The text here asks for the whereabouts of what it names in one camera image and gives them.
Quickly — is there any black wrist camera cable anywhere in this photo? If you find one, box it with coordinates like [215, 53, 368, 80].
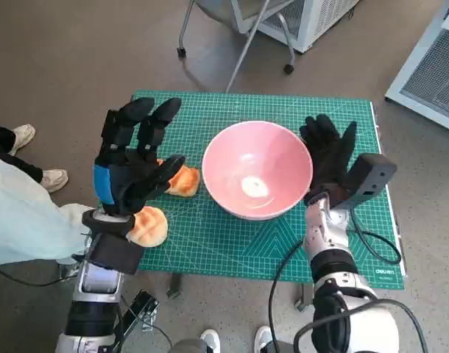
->
[347, 211, 402, 265]

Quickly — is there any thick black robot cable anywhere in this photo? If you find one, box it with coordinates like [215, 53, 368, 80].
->
[268, 240, 307, 353]

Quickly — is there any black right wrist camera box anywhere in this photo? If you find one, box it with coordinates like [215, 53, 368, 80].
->
[329, 153, 397, 210]

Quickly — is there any white unit with grille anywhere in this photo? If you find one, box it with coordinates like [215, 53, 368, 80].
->
[384, 0, 449, 135]

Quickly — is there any grey metal table leg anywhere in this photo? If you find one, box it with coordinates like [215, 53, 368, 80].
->
[166, 274, 183, 299]
[294, 282, 314, 313]

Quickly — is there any pink bowl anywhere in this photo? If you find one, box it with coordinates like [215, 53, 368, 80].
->
[201, 120, 314, 221]

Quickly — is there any white shoe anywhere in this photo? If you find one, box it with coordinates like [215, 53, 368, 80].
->
[254, 325, 277, 353]
[200, 329, 221, 353]

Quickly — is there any green cutting mat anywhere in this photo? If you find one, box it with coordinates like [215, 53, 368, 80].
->
[82, 89, 406, 289]

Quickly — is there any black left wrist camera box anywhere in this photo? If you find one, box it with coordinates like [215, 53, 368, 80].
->
[88, 233, 144, 275]

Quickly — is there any grey chair with casters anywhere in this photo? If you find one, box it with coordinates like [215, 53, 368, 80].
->
[176, 0, 296, 93]

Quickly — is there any person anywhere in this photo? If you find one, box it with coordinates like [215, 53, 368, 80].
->
[0, 123, 100, 268]

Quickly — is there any round scored toy bun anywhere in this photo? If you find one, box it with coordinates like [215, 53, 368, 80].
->
[127, 205, 169, 248]

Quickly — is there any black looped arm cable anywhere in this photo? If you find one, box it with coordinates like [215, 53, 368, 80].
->
[293, 298, 428, 353]

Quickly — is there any long braided toy bread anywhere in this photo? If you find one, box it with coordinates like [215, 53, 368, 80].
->
[156, 158, 202, 199]

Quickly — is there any white mesh-sided cabinet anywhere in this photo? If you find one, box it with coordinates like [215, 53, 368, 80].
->
[230, 0, 360, 54]

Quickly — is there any black bar with clamp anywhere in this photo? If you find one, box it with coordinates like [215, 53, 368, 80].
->
[116, 289, 160, 353]

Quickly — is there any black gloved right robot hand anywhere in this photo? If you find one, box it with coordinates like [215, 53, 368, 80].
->
[299, 113, 358, 199]

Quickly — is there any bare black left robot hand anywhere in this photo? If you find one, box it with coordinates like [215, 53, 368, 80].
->
[93, 97, 187, 218]

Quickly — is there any thin black floor cable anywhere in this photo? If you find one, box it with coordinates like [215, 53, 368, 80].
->
[0, 264, 66, 288]

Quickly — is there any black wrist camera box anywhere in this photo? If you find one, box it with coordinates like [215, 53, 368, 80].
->
[88, 233, 144, 275]
[329, 153, 397, 210]

